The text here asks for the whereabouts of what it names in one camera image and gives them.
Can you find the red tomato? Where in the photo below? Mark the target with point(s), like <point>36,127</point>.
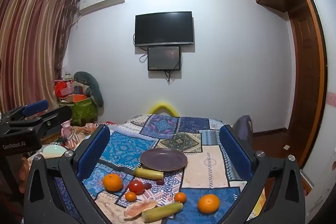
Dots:
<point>136,187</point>

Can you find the patchwork printed tablecloth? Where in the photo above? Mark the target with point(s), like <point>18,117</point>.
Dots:
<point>207,169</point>

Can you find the small black wall monitor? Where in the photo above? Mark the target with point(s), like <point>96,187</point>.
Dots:
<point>164,58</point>

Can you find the orange box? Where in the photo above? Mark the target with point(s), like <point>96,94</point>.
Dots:
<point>77,97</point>

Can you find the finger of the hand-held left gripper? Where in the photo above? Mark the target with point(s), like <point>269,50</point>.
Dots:
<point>34,107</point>
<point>56,114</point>

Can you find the small tangerine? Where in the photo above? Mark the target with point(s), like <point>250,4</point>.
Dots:
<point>130,196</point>
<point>180,197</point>

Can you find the wooden door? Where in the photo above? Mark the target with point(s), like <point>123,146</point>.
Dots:
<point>307,69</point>

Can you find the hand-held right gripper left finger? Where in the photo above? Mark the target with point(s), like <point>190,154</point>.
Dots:
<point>95,150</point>

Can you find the red bag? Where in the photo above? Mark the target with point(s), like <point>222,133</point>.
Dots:
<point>61,87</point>

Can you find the striped brown curtain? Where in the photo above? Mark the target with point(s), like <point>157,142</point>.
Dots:
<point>31,43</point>

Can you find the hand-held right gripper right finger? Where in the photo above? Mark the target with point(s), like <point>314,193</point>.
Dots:
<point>232,148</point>

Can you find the pink pomelo slice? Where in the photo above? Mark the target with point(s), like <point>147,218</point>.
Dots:
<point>139,208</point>

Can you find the yellow curved cushion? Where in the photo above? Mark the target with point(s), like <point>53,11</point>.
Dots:
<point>162,104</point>

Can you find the yellow-green sugarcane piece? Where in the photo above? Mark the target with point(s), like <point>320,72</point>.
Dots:
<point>148,173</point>
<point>162,211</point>

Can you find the purple grape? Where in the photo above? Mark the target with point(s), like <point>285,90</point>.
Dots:
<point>147,185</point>
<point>159,182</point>

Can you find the pink toy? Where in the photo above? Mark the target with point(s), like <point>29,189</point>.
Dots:
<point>67,130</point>

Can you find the stickered large orange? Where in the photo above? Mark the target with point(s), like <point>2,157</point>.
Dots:
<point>112,182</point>

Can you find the black wall television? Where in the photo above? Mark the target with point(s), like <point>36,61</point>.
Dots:
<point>164,28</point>

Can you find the purple plate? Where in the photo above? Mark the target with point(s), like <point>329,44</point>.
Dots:
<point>162,159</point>

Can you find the light green bowl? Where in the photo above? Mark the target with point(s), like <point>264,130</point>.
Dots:
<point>53,150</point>

